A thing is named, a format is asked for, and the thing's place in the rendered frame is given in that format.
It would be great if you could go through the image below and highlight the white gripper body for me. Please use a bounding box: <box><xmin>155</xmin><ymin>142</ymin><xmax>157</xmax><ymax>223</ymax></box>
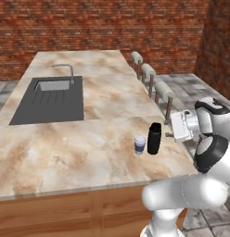
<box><xmin>169</xmin><ymin>109</ymin><xmax>196</xmax><ymax>143</ymax></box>

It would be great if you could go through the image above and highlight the black tall bottle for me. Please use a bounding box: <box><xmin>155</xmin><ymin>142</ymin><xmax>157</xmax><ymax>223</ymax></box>
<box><xmin>147</xmin><ymin>121</ymin><xmax>163</xmax><ymax>156</ymax></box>

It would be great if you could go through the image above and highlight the small blue white cup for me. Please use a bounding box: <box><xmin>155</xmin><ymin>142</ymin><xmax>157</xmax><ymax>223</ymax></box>
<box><xmin>134</xmin><ymin>135</ymin><xmax>147</xmax><ymax>156</ymax></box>

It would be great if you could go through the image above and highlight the stool with pale cushion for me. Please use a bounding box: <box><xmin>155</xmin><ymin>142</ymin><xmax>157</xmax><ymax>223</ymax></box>
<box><xmin>154</xmin><ymin>80</ymin><xmax>175</xmax><ymax>126</ymax></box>
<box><xmin>130</xmin><ymin>51</ymin><xmax>145</xmax><ymax>80</ymax></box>
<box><xmin>140</xmin><ymin>62</ymin><xmax>158</xmax><ymax>98</ymax></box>

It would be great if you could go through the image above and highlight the silver tap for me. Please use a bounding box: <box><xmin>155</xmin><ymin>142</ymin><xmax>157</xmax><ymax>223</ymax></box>
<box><xmin>50</xmin><ymin>63</ymin><xmax>76</xmax><ymax>85</ymax></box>

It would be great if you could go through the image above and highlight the dark grey sink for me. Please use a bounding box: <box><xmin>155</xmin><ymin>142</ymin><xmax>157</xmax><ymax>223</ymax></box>
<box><xmin>8</xmin><ymin>75</ymin><xmax>85</xmax><ymax>126</ymax></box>

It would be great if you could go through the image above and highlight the wooden island cabinet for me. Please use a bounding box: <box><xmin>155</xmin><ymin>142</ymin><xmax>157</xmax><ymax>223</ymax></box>
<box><xmin>0</xmin><ymin>181</ymin><xmax>188</xmax><ymax>237</ymax></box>

